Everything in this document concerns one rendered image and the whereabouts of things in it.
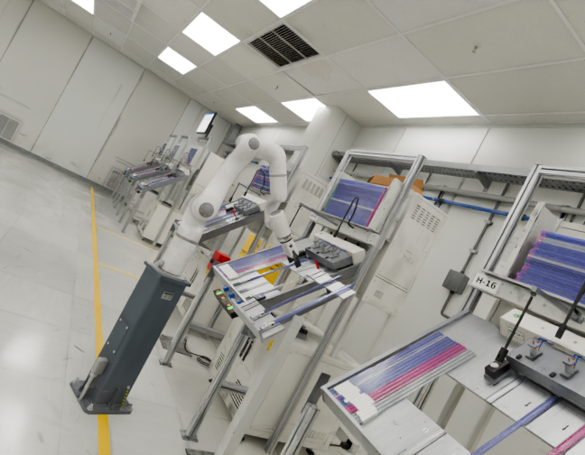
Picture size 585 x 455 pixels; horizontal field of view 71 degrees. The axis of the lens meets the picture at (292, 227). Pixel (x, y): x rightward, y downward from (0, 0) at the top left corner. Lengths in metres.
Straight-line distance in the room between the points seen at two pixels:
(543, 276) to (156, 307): 1.63
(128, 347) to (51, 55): 9.14
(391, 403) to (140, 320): 1.20
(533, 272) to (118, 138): 9.81
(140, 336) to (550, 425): 1.65
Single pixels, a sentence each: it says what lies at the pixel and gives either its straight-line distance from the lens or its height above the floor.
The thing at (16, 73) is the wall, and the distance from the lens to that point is 10.81.
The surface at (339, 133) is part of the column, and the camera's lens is 5.93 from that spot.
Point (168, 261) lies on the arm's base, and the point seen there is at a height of 0.76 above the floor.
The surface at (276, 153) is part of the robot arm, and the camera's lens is 2.13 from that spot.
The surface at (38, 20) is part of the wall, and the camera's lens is 10.92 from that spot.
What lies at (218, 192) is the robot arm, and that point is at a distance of 2.03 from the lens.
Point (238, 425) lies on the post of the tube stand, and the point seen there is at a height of 0.26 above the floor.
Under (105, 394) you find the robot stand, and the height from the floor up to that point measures 0.08.
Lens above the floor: 1.15
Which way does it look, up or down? 1 degrees up
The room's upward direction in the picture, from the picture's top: 28 degrees clockwise
